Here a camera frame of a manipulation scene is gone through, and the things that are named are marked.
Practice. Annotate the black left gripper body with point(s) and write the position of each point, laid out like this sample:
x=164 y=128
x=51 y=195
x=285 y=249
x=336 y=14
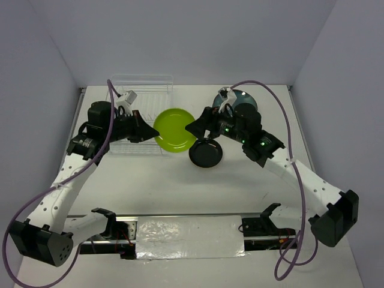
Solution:
x=122 y=128

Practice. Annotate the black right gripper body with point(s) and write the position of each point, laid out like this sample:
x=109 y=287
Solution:
x=224 y=125

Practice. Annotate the dark green plate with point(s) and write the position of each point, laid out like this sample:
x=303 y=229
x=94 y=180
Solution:
x=241 y=97

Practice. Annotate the black plate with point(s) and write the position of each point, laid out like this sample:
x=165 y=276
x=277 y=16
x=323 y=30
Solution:
x=205 y=153

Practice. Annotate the lime green plate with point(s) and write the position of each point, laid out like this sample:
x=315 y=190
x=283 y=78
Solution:
x=173 y=137

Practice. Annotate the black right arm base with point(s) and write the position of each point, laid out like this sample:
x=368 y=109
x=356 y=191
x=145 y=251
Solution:
x=261 y=234

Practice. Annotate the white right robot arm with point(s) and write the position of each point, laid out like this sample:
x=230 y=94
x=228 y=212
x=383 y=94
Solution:
x=335 y=211

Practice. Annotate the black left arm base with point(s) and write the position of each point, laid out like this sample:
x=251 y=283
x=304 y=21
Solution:
x=122 y=241

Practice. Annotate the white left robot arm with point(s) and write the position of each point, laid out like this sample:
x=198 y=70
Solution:
x=47 y=235

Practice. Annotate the silver foil sheet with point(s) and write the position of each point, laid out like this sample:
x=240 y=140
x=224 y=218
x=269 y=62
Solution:
x=204 y=237

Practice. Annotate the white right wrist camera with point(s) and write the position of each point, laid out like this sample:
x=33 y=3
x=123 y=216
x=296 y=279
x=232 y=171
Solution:
x=228 y=96

